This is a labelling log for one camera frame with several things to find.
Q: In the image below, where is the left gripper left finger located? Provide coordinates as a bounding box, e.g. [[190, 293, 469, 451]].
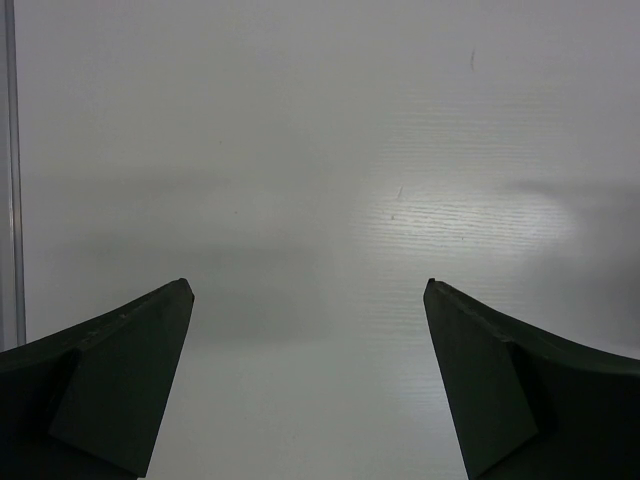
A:
[[1, 278, 195, 479]]

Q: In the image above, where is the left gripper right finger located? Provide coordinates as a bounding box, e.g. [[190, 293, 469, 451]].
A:
[[423, 279, 639, 479]]

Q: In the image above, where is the aluminium table frame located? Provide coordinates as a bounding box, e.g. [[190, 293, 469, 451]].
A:
[[1, 1, 26, 350]]

